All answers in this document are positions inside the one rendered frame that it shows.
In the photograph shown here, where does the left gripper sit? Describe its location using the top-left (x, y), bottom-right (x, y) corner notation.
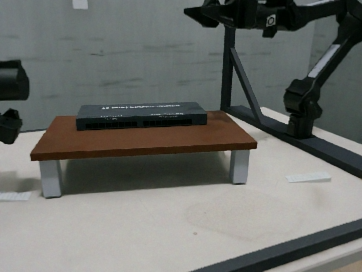
top-left (183, 0), bottom-right (261, 29)

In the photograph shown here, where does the black network switch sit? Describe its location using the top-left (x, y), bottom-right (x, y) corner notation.
top-left (76, 102), bottom-right (207, 130)

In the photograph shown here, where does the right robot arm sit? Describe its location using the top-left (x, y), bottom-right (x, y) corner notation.
top-left (0, 59), bottom-right (30, 145)

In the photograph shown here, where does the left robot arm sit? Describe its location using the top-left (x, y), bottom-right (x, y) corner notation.
top-left (254, 0), bottom-right (362, 140)

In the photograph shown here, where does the brown wooden stand with white legs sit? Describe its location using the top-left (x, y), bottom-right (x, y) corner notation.
top-left (29, 111), bottom-right (258, 197)

